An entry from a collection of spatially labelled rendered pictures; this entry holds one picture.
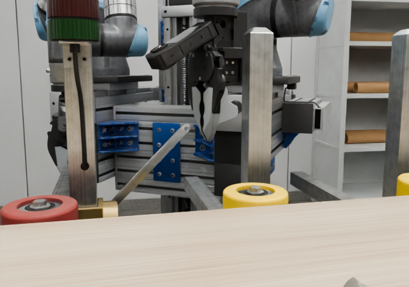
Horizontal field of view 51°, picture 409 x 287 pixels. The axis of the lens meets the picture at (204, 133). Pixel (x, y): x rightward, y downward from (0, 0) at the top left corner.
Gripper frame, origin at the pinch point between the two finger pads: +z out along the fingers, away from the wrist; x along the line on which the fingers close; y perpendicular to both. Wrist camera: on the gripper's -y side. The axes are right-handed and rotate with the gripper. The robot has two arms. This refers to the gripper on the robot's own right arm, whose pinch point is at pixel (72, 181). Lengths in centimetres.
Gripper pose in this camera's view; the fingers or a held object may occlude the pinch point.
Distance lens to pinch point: 93.0
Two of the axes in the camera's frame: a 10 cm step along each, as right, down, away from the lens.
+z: 0.0, 9.9, 1.6
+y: -2.2, -1.5, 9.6
